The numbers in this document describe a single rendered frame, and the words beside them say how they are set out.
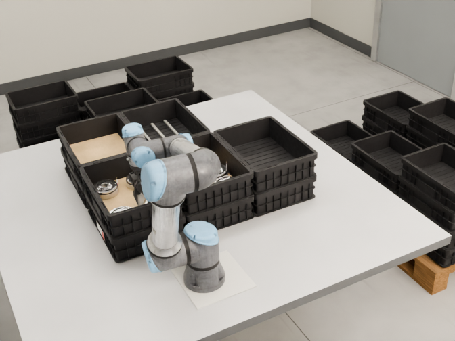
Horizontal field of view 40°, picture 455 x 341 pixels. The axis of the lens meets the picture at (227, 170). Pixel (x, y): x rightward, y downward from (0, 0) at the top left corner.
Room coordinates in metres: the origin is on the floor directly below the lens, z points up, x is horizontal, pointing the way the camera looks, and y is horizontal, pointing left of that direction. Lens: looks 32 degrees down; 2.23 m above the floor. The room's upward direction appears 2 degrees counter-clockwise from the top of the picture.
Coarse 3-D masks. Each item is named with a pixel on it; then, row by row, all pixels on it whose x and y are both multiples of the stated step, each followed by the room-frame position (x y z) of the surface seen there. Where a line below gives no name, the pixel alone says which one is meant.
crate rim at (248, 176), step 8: (192, 136) 2.39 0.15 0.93; (200, 136) 2.40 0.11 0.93; (216, 136) 2.38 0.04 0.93; (224, 144) 2.31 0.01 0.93; (232, 152) 2.24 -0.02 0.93; (240, 160) 2.17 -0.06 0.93; (248, 168) 2.11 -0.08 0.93; (240, 176) 2.05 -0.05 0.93; (248, 176) 2.06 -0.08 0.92; (216, 184) 2.00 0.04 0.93; (224, 184) 2.02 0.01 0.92; (232, 184) 2.03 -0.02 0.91; (192, 192) 1.96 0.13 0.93; (200, 192) 1.97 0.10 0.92
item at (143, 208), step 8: (104, 160) 2.22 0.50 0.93; (80, 168) 2.16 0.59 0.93; (88, 184) 2.05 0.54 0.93; (96, 192) 1.98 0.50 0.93; (96, 200) 1.95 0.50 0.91; (104, 208) 1.87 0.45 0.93; (136, 208) 1.86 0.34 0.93; (144, 208) 1.88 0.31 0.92; (112, 216) 1.83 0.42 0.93; (120, 216) 1.84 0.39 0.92; (128, 216) 1.85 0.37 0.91
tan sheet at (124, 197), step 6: (114, 180) 2.22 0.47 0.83; (120, 180) 2.22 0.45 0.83; (120, 186) 2.17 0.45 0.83; (126, 186) 2.17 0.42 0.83; (120, 192) 2.13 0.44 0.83; (126, 192) 2.12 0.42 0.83; (132, 192) 2.12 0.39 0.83; (114, 198) 2.08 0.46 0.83; (120, 198) 2.08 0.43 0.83; (126, 198) 2.08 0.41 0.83; (132, 198) 2.08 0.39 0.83; (108, 204) 2.04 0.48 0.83; (114, 204) 2.04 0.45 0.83; (120, 204) 2.04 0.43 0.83; (126, 204) 2.04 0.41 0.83; (132, 204) 2.04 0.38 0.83; (108, 210) 2.00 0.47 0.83
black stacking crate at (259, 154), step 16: (240, 128) 2.48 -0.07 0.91; (256, 128) 2.51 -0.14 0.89; (272, 128) 2.52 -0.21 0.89; (240, 144) 2.48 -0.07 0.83; (256, 144) 2.48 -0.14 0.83; (272, 144) 2.47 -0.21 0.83; (288, 144) 2.39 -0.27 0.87; (256, 160) 2.33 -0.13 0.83; (272, 160) 2.33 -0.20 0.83; (272, 176) 2.12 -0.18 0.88; (288, 176) 2.15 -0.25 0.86; (304, 176) 2.19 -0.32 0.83; (256, 192) 2.09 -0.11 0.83
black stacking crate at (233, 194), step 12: (204, 144) 2.40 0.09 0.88; (216, 144) 2.36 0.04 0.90; (228, 156) 2.25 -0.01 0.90; (228, 168) 2.26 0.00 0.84; (240, 168) 2.16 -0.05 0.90; (216, 192) 2.01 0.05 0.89; (228, 192) 2.03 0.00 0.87; (240, 192) 2.06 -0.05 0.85; (252, 192) 2.09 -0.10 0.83; (192, 204) 1.96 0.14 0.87; (204, 204) 1.99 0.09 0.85; (216, 204) 2.01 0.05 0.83
